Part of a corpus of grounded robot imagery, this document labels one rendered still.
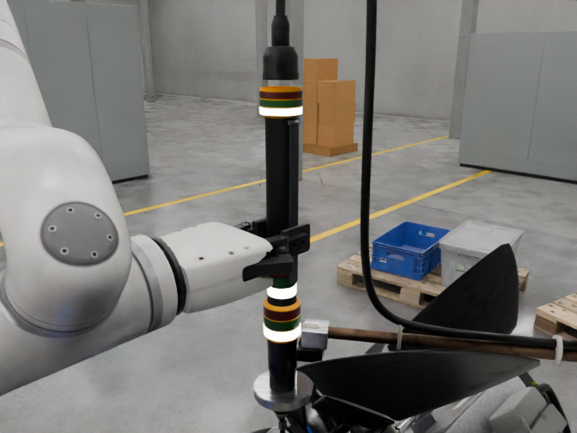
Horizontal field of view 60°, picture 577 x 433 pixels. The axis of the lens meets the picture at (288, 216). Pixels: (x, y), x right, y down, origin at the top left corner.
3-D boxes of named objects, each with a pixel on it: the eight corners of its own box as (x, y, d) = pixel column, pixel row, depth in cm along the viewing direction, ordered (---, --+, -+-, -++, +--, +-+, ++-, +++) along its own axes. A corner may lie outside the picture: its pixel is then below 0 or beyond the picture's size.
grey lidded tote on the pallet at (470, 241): (518, 272, 371) (525, 230, 361) (495, 303, 325) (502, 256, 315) (461, 258, 395) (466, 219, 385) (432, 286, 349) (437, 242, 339)
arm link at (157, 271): (106, 314, 48) (136, 302, 50) (156, 350, 42) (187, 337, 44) (96, 229, 45) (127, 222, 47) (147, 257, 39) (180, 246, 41)
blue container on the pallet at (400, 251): (450, 256, 401) (453, 230, 394) (420, 282, 354) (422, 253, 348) (403, 245, 423) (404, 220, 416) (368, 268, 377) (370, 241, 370)
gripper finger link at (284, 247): (260, 265, 52) (305, 248, 56) (282, 275, 50) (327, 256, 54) (259, 236, 51) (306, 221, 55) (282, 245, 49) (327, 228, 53)
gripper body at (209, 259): (124, 300, 49) (216, 266, 57) (184, 340, 42) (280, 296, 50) (116, 228, 47) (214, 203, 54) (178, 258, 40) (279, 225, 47)
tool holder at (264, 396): (330, 380, 65) (331, 312, 62) (323, 417, 58) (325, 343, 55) (261, 373, 66) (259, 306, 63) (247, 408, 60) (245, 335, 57)
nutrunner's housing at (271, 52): (300, 401, 64) (303, 16, 50) (294, 422, 61) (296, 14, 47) (270, 398, 65) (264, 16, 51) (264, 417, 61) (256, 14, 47)
